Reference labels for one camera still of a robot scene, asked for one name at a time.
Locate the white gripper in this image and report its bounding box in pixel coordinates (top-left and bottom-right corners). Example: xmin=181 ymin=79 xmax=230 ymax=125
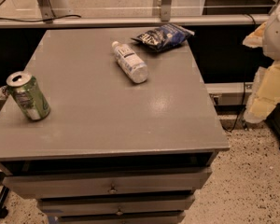
xmin=243 ymin=4 xmax=280 ymax=123

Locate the green soda can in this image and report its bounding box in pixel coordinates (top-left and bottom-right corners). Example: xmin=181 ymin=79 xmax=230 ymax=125
xmin=7 ymin=71 xmax=50 ymax=121

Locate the blue chip bag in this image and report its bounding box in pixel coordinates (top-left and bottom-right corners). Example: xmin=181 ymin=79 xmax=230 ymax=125
xmin=133 ymin=23 xmax=195 ymax=52

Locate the clear plastic water bottle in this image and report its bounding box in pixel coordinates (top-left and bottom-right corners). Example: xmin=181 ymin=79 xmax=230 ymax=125
xmin=112 ymin=41 xmax=148 ymax=84

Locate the top drawer with knob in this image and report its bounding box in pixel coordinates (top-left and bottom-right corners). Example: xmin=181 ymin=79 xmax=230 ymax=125
xmin=3 ymin=167 xmax=212 ymax=199

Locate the drawer with knob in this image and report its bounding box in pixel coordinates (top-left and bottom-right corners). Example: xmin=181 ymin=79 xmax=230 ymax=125
xmin=37 ymin=193 xmax=194 ymax=217
xmin=3 ymin=167 xmax=212 ymax=199

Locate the grey drawer cabinet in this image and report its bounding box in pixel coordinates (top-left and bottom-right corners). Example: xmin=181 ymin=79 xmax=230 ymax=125
xmin=0 ymin=26 xmax=231 ymax=224

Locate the bottom drawer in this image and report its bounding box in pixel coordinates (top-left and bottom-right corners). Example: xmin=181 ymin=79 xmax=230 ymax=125
xmin=58 ymin=211 xmax=185 ymax=224

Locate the middle drawer with knob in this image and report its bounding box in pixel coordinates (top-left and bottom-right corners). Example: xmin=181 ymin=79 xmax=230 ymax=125
xmin=37 ymin=193 xmax=194 ymax=217

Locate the black hanging cable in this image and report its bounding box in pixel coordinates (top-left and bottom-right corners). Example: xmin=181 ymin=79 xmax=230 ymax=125
xmin=222 ymin=13 xmax=257 ymax=133

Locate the black cable on ledge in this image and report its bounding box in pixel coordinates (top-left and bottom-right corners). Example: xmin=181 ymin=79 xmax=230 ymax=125
xmin=0 ymin=14 xmax=82 ymax=23

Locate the metal rail frame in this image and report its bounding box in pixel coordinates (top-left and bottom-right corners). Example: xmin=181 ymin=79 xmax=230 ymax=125
xmin=0 ymin=0 xmax=280 ymax=28

